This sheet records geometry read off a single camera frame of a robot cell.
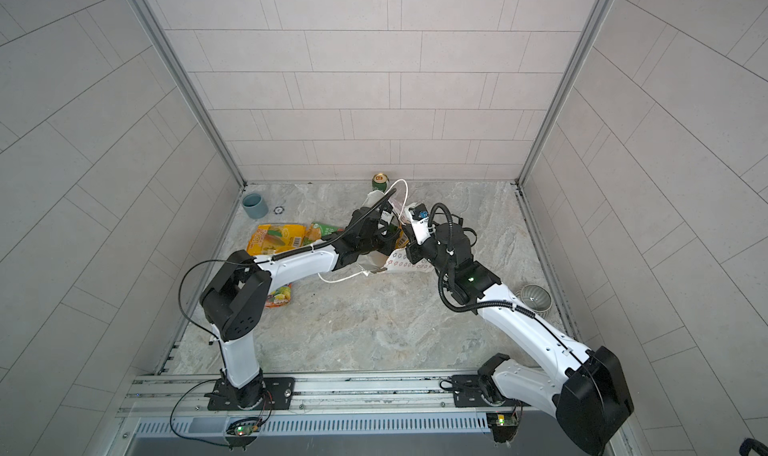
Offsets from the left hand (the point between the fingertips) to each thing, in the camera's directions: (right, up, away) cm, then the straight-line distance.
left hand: (408, 231), depth 88 cm
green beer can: (-10, +16, +16) cm, 25 cm away
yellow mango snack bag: (-45, -3, +6) cm, 45 cm away
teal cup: (-53, +7, +16) cm, 56 cm away
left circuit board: (-37, -41, -23) cm, 59 cm away
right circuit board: (+22, -43, -19) cm, 52 cm away
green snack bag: (-31, -1, +11) cm, 33 cm away
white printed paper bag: (-3, -6, -13) cm, 15 cm away
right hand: (-2, +2, -13) cm, 13 cm away
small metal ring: (-47, +6, +20) cm, 52 cm away
